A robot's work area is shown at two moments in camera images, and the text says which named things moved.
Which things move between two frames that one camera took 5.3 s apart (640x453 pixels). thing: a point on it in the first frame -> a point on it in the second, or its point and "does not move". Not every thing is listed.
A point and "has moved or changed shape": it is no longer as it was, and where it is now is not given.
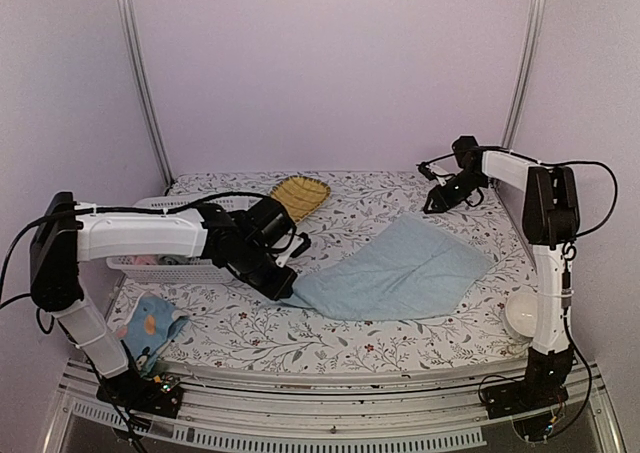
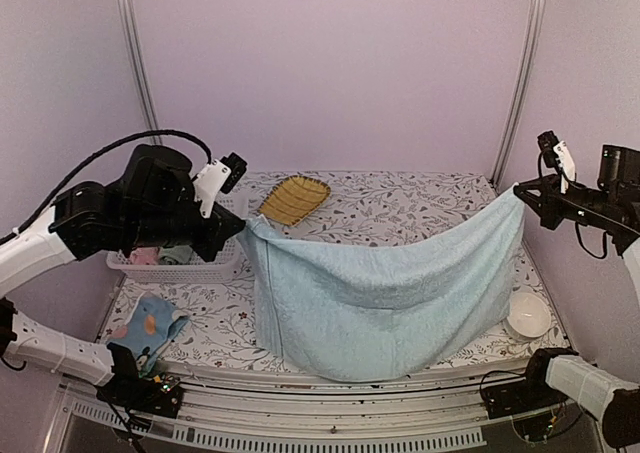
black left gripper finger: [280, 281] -> [220, 225]
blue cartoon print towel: [150, 329] does not move
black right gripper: [440, 199] -> [549, 204]
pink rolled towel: [146, 260] does not move
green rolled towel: [172, 260] does not move
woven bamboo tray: [301, 194] does not move
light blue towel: [407, 268] has moved or changed shape
